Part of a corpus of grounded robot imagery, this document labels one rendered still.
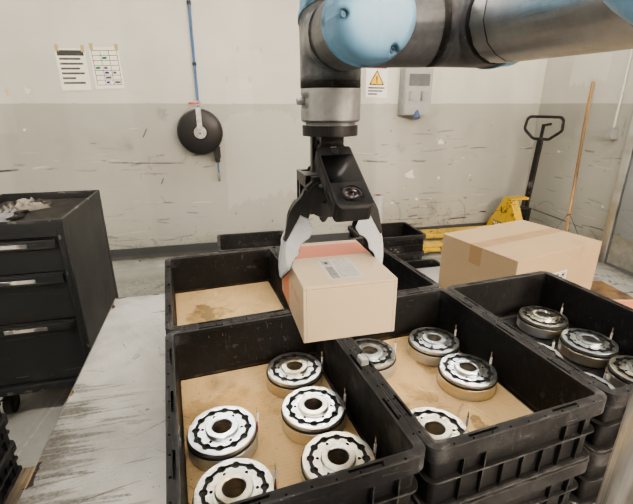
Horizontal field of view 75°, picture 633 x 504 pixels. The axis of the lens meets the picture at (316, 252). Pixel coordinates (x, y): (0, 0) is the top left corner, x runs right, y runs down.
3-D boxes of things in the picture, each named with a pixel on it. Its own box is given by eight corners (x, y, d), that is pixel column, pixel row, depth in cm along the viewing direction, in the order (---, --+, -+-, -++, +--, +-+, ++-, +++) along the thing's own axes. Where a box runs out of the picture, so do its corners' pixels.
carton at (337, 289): (394, 331, 53) (398, 278, 51) (303, 343, 51) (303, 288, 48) (354, 282, 68) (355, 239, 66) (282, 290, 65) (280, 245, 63)
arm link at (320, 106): (369, 87, 49) (302, 87, 47) (368, 128, 50) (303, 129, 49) (349, 90, 56) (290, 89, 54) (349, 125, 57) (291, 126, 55)
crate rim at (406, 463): (430, 469, 50) (432, 453, 49) (169, 552, 41) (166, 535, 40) (319, 316, 85) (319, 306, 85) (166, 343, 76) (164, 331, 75)
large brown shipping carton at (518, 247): (507, 323, 124) (518, 261, 117) (437, 286, 149) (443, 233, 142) (588, 296, 141) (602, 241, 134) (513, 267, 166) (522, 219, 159)
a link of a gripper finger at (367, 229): (382, 245, 64) (352, 199, 60) (399, 258, 59) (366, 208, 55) (366, 257, 64) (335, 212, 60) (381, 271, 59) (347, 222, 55)
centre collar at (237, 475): (258, 500, 51) (257, 496, 51) (217, 514, 49) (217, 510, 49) (248, 469, 55) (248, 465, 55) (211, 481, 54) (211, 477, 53)
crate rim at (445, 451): (609, 411, 59) (613, 397, 58) (430, 468, 50) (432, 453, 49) (442, 296, 95) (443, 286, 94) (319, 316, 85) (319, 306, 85)
